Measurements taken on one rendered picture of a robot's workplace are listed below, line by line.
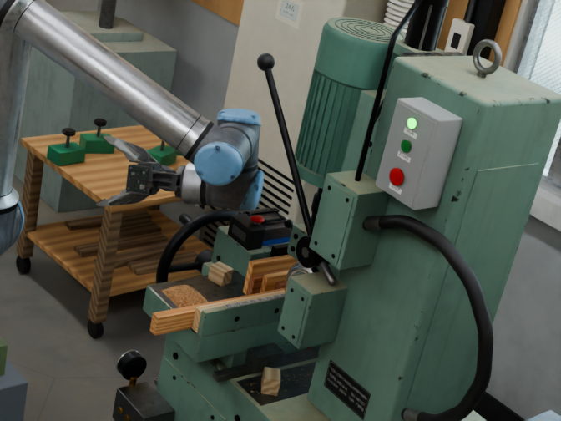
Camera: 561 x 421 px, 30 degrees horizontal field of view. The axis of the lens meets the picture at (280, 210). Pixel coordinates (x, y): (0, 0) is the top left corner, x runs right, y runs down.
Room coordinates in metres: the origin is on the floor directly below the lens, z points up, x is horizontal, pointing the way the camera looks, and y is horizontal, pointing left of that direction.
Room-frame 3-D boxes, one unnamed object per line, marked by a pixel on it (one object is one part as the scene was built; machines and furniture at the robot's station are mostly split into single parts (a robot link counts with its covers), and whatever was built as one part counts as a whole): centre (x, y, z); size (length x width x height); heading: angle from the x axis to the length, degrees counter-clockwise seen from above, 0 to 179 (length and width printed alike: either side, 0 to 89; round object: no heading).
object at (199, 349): (2.06, -0.02, 0.87); 0.61 x 0.30 x 0.06; 132
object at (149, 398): (1.91, 0.20, 0.58); 0.12 x 0.08 x 0.08; 42
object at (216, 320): (1.95, -0.12, 0.93); 0.60 x 0.02 x 0.06; 132
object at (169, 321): (1.95, -0.06, 0.92); 0.66 x 0.02 x 0.04; 132
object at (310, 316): (1.74, -0.10, 1.02); 0.09 x 0.07 x 0.12; 132
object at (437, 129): (1.65, -0.20, 1.40); 0.10 x 0.06 x 0.16; 42
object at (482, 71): (1.76, -0.29, 1.55); 0.06 x 0.02 x 0.07; 42
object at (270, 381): (1.78, -0.06, 0.82); 0.04 x 0.03 x 0.04; 6
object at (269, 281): (2.01, -0.07, 0.93); 0.19 x 0.01 x 0.06; 132
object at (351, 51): (1.98, -0.09, 1.35); 0.18 x 0.18 x 0.31
